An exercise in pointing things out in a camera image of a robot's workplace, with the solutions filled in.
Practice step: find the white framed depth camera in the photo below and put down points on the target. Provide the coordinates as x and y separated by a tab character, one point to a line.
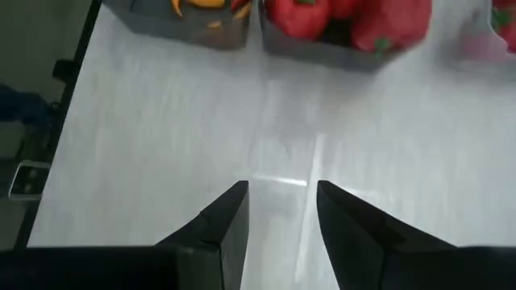
28	181

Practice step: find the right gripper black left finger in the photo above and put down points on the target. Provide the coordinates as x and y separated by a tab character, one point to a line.
217	249

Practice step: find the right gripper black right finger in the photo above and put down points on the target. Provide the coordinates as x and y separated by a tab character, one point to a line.
363	249

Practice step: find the black aluminium table frame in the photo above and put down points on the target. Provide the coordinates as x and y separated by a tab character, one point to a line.
64	70

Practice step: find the gray plastic basket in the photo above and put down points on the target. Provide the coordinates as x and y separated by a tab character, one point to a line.
306	50
161	28

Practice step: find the clear plastic basket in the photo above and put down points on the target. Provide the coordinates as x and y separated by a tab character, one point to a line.
463	52

